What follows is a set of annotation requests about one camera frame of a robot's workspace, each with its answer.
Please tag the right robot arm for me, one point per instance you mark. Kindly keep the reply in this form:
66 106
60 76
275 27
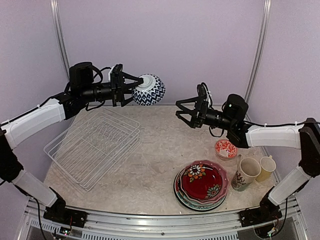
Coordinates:
304 136

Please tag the right aluminium frame post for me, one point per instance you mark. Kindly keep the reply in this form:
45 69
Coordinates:
259 49

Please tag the blue white patterned bowl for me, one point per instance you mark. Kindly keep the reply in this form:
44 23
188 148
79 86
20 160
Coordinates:
150 92

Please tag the front aluminium rail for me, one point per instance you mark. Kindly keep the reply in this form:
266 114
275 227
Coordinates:
103 225

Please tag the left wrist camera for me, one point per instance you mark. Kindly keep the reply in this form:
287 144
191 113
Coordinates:
115 69

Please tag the black rimmed plate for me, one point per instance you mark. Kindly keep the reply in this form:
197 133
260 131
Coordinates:
194 206

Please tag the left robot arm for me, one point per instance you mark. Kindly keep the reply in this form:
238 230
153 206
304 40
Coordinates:
79 92

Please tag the red teal patterned plate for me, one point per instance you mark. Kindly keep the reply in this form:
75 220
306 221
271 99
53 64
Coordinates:
188 199

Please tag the white red patterned cup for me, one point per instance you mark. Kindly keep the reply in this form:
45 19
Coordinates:
225 149

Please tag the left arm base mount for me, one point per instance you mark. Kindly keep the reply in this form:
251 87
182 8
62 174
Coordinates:
67 216

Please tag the aluminium frame post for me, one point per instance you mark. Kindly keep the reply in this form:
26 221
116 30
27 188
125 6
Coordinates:
59 33
259 49

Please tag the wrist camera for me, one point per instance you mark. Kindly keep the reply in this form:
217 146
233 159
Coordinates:
204 92
115 69

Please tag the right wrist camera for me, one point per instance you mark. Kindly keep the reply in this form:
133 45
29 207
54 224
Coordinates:
204 92

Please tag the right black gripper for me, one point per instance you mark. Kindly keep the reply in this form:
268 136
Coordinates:
201 105

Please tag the light green flower plate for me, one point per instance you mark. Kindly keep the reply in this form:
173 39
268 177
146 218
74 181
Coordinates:
220 198

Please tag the left aluminium frame post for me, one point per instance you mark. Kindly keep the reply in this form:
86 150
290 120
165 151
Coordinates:
59 33

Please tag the floral green mug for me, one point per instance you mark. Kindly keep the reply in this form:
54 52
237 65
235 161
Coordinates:
248 169

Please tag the white wire dish rack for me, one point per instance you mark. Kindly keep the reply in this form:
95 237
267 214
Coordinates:
95 144

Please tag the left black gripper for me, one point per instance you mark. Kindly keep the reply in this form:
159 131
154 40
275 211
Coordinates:
116 85

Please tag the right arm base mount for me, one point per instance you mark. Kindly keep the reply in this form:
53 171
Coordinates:
265 212

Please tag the yellow ceramic mug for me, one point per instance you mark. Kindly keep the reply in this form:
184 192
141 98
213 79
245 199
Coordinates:
268 166

